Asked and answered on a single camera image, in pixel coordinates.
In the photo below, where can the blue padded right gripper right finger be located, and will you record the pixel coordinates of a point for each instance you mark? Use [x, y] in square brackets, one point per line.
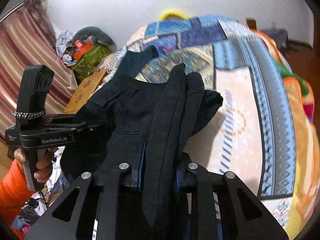
[197, 181]

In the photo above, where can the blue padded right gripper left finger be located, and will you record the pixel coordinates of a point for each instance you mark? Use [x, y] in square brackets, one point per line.
[119, 212]

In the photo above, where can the black pants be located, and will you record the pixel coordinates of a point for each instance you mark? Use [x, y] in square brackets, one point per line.
[146, 125]

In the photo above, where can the person left hand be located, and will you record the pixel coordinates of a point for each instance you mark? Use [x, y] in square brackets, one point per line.
[44, 165]

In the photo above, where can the orange jacket sleeve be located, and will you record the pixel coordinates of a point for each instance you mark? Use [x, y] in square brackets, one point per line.
[14, 193]

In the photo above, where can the bamboo lap desk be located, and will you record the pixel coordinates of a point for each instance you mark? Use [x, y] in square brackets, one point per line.
[84, 91]

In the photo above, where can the blue patchwork quilt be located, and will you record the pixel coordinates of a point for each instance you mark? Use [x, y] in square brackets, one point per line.
[252, 133]

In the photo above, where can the green storage box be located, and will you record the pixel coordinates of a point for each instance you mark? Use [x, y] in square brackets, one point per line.
[89, 62]

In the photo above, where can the pink striped curtain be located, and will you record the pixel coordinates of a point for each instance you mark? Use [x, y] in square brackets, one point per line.
[28, 38]

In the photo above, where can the orange box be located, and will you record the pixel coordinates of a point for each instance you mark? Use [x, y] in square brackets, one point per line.
[82, 49]

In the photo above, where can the light blue crumpled cloth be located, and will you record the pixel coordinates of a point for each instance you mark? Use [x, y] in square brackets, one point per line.
[62, 40]

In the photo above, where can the orange floral blanket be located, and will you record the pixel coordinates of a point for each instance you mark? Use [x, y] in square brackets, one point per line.
[302, 103]

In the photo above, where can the grey neck pillow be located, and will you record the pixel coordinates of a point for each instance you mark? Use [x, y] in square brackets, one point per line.
[99, 35]

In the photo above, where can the folded dark navy garment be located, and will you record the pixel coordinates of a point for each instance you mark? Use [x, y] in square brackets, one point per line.
[132, 63]

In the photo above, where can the yellow foam tube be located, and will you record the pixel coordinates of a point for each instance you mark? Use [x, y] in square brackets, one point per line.
[169, 14]

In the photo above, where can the grey backpack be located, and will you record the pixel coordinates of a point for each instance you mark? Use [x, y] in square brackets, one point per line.
[280, 36]

